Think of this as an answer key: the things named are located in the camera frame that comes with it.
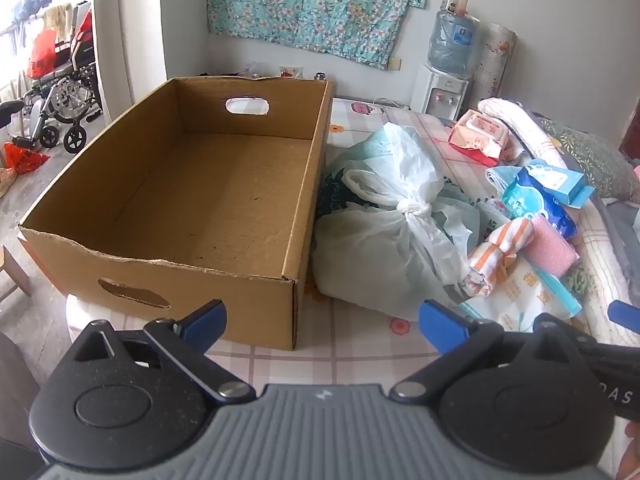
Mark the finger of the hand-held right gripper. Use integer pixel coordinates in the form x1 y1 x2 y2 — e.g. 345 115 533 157
607 300 640 333

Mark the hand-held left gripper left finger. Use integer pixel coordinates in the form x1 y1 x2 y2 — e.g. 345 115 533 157
74 299 253 405

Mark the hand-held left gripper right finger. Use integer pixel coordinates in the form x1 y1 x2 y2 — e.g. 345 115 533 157
390 300 586 405

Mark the green fluffy towel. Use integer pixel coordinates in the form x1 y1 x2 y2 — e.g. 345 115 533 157
569 265 592 295

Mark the pink towel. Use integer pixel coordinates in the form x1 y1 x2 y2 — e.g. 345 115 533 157
527 216 581 277

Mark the orange striped towel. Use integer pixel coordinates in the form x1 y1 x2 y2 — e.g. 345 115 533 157
462 217 536 296

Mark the brown cardboard box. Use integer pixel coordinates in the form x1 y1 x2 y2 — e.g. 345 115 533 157
19 76 335 352

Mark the blue wet wipes pack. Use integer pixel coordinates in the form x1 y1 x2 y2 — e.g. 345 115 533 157
501 180 580 243

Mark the pale checked quilt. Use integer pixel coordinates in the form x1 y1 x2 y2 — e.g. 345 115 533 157
565 195 640 348

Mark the white tissue pack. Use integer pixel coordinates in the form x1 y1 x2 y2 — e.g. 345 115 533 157
457 260 583 333

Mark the white tied plastic bag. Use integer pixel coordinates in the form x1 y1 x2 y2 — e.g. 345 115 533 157
311 122 481 313

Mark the white printed packet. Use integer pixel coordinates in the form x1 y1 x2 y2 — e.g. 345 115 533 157
475 200 512 231

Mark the small blue tissue packet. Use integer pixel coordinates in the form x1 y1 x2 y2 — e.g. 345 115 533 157
515 160 596 208

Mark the grey floral pillow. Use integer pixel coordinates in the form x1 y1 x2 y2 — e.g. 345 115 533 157
542 117 640 203

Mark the red flat packet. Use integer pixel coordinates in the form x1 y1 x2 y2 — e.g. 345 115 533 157
450 140 499 167

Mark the red-brown door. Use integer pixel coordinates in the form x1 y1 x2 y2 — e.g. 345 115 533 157
619 124 640 162

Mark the pink wet wipes pack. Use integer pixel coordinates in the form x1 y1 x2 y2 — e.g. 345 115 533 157
448 110 510 158

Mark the wooden stool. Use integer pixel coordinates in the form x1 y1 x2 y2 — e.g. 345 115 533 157
0 245 32 302

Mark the white quilted blanket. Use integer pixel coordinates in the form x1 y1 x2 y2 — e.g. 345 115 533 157
477 97 568 171

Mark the white water dispenser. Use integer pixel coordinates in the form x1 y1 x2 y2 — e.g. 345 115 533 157
410 62 471 120

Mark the red plastic bag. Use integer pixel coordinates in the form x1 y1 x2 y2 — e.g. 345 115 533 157
2 142 51 176
26 29 58 80

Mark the floral patterned roll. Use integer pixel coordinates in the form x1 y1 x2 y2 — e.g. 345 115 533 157
471 22 517 106

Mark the wheelchair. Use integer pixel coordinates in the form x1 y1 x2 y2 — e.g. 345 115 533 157
12 2 106 153

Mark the blue water jug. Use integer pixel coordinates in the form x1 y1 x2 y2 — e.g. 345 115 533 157
430 9 480 80

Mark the black padded rest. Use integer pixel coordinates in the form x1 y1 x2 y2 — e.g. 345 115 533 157
0 100 26 131

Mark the beige hanging towel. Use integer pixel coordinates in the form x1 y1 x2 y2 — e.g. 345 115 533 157
42 4 71 31

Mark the blue hanging garment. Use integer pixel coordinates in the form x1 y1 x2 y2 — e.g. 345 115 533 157
12 0 58 26

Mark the teal floral wall cloth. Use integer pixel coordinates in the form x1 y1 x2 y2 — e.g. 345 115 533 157
206 0 432 70

